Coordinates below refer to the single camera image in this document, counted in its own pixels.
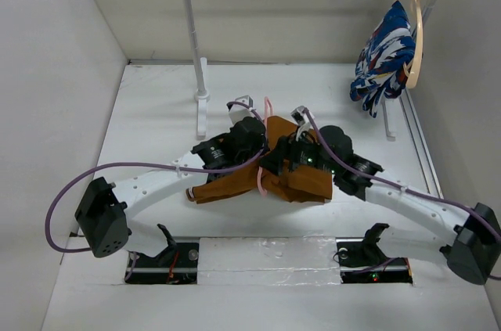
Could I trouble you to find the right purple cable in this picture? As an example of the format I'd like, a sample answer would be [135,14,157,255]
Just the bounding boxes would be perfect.
[303,108,501,281]

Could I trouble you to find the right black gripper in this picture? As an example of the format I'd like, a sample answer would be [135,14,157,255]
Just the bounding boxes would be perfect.
[255,125,338,176]

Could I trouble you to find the beige wooden hanger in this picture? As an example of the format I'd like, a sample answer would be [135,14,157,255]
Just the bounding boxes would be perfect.
[403,0,426,89]

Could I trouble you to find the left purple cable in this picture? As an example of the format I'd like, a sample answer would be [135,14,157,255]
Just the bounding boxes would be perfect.
[45,100,271,281]

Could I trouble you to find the pink plastic hanger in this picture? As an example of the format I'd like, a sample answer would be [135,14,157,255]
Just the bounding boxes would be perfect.
[254,96,275,197]

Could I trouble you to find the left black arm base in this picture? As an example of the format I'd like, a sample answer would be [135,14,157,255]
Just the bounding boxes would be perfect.
[124,224,200,285]

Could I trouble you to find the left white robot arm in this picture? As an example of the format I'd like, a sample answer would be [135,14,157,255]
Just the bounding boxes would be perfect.
[75,117,267,266]

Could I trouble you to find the blue patterned garment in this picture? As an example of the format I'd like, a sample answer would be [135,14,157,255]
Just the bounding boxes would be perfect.
[349,1,416,118]

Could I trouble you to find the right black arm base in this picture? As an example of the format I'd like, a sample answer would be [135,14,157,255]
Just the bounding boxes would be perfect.
[333,223,413,284]

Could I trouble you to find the aluminium rail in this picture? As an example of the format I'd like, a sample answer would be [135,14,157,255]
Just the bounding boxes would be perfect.
[383,90,443,198]

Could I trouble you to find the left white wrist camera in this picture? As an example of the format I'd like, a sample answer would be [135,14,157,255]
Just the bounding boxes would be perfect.
[227,95,254,124]

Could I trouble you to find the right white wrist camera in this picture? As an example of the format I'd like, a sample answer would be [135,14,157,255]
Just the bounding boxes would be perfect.
[290,106,312,141]

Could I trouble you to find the purple cable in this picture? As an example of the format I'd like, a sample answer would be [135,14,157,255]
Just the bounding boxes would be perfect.
[45,100,271,281]
[303,108,501,281]

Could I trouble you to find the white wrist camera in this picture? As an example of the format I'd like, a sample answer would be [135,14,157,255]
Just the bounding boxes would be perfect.
[290,106,312,141]
[227,95,254,124]

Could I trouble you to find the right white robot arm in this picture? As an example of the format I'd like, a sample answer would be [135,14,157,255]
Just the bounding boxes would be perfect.
[260,125,500,285]

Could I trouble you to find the brown trousers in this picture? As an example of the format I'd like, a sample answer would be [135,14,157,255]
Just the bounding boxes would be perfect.
[184,114,333,204]

